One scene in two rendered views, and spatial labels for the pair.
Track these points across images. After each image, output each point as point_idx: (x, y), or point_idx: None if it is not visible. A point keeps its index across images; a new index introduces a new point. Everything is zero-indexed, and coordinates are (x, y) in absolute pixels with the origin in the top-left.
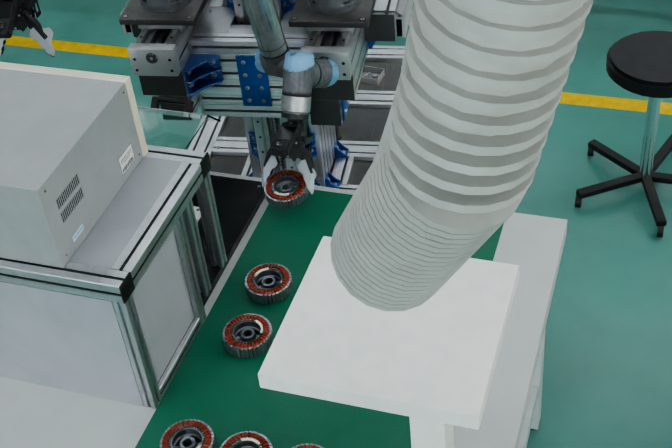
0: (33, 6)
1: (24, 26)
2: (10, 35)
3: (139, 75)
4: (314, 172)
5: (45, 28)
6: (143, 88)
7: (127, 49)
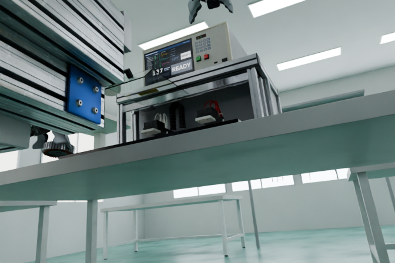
0: None
1: (202, 0)
2: (208, 7)
3: (124, 53)
4: (34, 145)
5: (191, 1)
6: (121, 73)
7: (130, 19)
